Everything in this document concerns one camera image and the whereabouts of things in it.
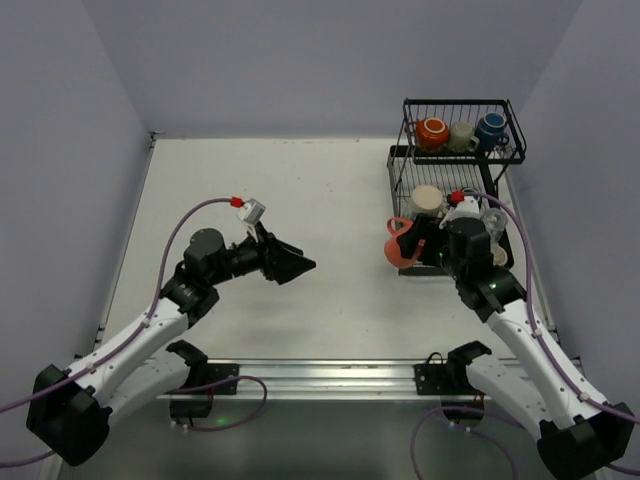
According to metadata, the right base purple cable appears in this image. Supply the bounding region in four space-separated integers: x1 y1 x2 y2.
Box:
409 404 519 480

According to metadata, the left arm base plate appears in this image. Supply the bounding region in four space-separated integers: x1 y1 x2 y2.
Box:
203 363 240 397

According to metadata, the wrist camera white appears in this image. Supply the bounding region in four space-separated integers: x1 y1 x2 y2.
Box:
237 198 266 239
439 190 481 230

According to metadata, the black wire dish rack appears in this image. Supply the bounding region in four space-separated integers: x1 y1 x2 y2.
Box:
386 97 528 278

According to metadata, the small beige cup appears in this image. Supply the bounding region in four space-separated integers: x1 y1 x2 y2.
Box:
491 245 509 267

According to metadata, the orange round mug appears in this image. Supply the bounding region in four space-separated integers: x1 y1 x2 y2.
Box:
405 117 449 152

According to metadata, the tall floral white mug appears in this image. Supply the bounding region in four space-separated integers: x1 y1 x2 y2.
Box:
407 184 445 220

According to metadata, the blue mug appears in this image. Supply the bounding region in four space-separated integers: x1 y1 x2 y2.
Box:
475 112 510 152

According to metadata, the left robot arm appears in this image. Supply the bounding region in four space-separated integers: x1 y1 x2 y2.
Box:
26 226 316 466

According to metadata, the aluminium mounting rail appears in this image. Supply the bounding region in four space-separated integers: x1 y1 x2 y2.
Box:
64 355 594 401

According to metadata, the dark teal mug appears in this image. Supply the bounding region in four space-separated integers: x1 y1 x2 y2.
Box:
462 188 482 203

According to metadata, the beige mug upper shelf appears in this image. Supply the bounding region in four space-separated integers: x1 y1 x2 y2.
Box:
446 121 480 154

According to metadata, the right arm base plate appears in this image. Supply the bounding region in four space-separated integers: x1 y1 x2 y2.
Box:
413 352 477 396

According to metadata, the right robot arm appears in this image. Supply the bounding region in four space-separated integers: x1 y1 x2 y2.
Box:
385 214 639 479

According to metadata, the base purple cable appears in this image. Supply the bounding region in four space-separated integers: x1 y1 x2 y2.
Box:
169 375 269 434
409 404 519 480

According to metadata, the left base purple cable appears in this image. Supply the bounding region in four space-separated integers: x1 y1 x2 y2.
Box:
169 375 269 434

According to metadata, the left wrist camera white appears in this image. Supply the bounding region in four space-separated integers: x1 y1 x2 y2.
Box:
237 198 266 239

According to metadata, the salmon orange mug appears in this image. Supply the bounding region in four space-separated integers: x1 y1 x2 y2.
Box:
384 216 425 270

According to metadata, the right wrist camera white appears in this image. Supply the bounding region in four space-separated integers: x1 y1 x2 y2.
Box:
439 190 481 230

